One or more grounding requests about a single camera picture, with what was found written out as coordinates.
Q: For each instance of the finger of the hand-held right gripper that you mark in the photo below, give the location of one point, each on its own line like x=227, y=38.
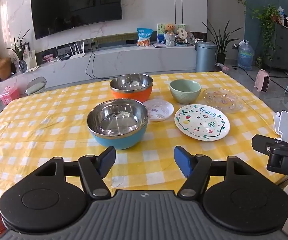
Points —
x=260, y=142

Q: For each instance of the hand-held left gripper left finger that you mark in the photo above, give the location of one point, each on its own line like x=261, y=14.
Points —
x=107, y=160

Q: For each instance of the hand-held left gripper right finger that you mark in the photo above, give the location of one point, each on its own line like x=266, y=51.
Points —
x=181, y=161

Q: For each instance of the blue steel bowl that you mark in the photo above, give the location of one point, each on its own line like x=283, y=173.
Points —
x=116, y=142

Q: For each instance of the large white fruit-print plate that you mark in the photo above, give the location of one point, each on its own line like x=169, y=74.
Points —
x=201, y=122

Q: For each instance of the small white printed plate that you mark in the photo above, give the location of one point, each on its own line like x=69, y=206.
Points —
x=159, y=110

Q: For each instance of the clear glass plate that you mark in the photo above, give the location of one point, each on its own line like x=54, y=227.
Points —
x=221, y=98

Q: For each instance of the green ceramic bowl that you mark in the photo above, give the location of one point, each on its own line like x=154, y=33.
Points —
x=184, y=97

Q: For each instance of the orange steel bowl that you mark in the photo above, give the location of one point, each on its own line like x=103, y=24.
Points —
x=134, y=96

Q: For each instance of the white phone stand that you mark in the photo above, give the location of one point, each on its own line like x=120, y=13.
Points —
x=286, y=125

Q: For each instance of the pink space heater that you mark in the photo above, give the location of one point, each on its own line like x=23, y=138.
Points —
x=260, y=80

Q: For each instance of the yellow checked tablecloth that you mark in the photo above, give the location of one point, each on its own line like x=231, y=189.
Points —
x=58, y=120

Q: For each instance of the pink patterned bag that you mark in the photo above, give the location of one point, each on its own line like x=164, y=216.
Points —
x=221, y=67

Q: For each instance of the blue water jug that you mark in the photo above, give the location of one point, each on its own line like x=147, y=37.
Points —
x=246, y=57

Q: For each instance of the dark grey cabinet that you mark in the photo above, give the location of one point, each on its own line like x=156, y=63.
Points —
x=284, y=47

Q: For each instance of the potted snake plant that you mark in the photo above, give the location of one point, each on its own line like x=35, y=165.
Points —
x=220, y=58

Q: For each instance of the grey-blue trash can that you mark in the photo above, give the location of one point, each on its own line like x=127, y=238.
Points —
x=205, y=57

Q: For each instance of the clear chair with green cushion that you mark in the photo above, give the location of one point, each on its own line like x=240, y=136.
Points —
x=35, y=87

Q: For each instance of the white marble media console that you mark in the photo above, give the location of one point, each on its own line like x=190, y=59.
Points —
x=134, y=60

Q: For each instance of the white router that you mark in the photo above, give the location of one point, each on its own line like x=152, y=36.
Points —
x=77, y=55

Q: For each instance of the pink storage box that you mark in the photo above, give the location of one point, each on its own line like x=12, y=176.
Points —
x=10, y=96

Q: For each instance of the small pink photo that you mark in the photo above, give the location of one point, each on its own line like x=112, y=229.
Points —
x=48, y=58

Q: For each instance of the flat white book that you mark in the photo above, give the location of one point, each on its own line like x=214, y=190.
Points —
x=159, y=45

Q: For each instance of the trailing pothos plant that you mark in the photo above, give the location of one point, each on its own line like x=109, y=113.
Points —
x=269, y=20

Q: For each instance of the small blue box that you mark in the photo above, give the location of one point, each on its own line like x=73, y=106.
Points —
x=160, y=40

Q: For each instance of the plant in blue glass vase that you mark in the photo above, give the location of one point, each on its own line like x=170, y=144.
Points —
x=22, y=66

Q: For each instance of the white picture card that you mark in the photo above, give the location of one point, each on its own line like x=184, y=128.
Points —
x=30, y=58

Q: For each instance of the blue snack bag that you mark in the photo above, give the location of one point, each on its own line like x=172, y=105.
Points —
x=144, y=37

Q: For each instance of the white round fan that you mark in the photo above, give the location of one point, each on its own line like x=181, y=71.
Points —
x=181, y=32

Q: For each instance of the teddy bear in white wrap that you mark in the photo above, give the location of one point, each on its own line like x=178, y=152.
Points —
x=169, y=28

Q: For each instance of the green picture card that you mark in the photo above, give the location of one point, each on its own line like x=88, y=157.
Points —
x=160, y=28

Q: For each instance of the orange vase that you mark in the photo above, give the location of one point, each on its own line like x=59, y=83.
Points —
x=2, y=70

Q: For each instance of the black wall television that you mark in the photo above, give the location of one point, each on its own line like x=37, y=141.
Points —
x=76, y=5

